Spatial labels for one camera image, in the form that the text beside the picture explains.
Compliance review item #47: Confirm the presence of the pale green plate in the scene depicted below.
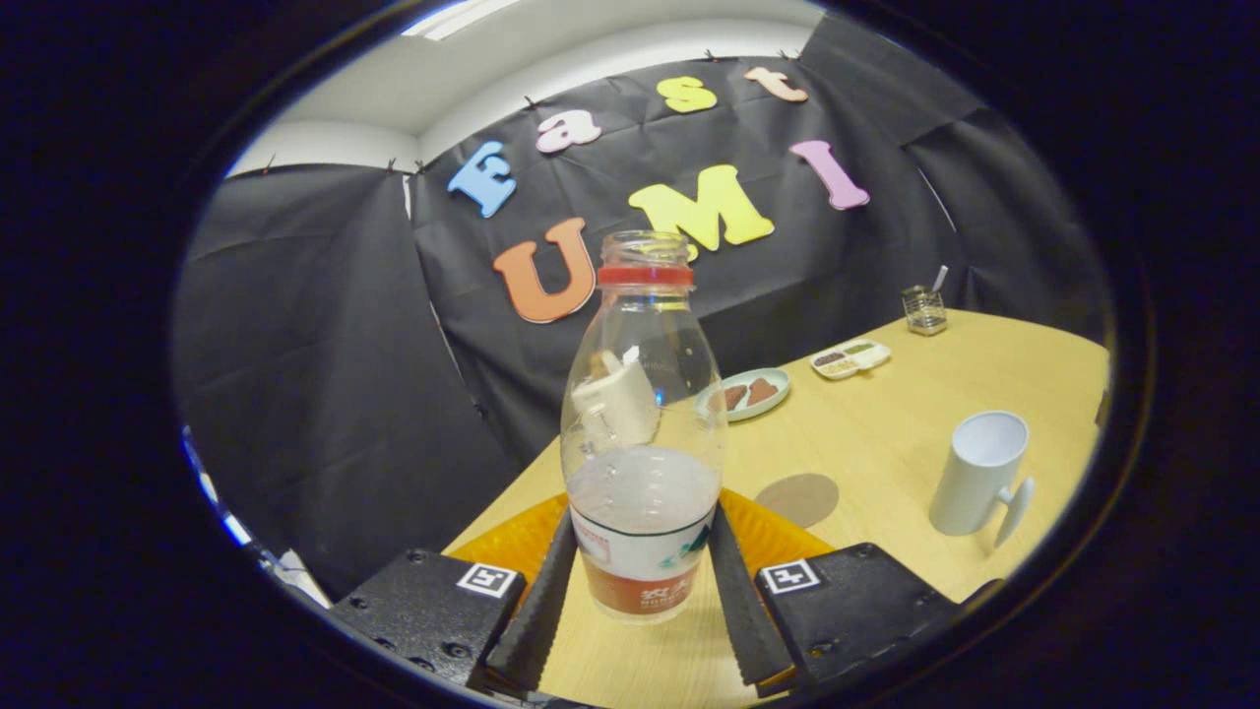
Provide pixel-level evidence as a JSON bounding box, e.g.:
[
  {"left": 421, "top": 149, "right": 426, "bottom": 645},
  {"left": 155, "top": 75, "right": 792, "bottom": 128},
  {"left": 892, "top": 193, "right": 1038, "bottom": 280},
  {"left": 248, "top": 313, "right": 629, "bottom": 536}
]
[{"left": 695, "top": 367, "right": 791, "bottom": 423}]

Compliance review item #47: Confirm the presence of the wire mesh holder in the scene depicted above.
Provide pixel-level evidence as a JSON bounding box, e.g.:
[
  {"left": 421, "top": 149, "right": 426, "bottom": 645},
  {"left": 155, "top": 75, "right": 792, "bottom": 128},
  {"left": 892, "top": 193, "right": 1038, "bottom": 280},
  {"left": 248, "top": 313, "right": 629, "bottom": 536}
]
[{"left": 901, "top": 286, "right": 949, "bottom": 338}]

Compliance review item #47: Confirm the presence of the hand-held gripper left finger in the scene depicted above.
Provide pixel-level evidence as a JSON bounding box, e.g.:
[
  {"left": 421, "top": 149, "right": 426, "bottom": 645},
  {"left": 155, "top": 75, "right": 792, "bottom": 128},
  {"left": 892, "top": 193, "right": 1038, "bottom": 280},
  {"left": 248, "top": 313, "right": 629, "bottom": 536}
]
[{"left": 328, "top": 492, "right": 578, "bottom": 695}]

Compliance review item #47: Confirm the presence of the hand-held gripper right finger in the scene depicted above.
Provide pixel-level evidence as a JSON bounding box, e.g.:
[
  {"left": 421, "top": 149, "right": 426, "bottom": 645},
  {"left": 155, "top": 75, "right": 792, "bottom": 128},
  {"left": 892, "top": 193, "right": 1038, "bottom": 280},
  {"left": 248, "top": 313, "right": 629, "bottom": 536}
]
[{"left": 709, "top": 489, "right": 1000, "bottom": 698}]

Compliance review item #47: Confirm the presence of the clear plastic juice bottle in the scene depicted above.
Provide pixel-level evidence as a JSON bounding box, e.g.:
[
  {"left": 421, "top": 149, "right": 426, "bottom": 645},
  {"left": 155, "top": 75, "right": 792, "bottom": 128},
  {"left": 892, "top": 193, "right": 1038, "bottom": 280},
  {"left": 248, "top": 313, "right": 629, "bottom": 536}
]
[{"left": 559, "top": 229, "right": 729, "bottom": 624}]

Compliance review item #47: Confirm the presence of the white divided seasoning dish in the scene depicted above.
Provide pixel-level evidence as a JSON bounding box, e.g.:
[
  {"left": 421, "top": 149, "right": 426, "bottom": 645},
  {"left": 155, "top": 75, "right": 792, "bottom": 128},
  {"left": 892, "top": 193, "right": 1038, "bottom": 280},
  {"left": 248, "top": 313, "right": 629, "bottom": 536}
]
[{"left": 809, "top": 339, "right": 893, "bottom": 381}]

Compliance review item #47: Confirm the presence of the ceiling light panel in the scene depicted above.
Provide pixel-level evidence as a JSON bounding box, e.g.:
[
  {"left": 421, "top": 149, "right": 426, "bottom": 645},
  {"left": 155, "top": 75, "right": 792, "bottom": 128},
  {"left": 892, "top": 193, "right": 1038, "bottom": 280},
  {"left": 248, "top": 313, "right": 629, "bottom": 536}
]
[{"left": 402, "top": 0, "right": 523, "bottom": 40}]

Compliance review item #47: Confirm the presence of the wooden table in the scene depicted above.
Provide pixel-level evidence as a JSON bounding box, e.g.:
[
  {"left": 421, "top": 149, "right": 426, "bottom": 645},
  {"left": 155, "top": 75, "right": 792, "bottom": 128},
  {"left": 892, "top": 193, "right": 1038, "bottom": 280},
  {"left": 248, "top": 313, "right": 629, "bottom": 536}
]
[{"left": 443, "top": 308, "right": 1111, "bottom": 709}]

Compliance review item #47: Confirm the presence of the round brown coaster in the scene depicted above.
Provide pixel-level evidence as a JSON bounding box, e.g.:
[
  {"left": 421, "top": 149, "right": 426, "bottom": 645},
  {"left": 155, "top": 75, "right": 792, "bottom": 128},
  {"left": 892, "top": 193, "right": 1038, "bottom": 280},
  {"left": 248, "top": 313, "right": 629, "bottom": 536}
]
[{"left": 754, "top": 473, "right": 841, "bottom": 530}]

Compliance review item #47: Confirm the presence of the white toaster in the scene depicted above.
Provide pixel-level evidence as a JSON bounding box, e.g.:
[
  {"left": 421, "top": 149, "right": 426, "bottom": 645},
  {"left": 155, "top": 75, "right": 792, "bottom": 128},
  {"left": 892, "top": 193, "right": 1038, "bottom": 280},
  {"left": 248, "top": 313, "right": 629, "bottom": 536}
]
[{"left": 571, "top": 347, "right": 662, "bottom": 449}]

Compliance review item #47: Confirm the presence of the white cup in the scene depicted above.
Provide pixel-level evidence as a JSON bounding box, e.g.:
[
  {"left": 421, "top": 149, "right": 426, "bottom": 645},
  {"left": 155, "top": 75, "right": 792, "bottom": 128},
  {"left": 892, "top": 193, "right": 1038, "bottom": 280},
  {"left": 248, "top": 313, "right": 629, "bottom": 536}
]
[{"left": 928, "top": 411, "right": 1037, "bottom": 548}]

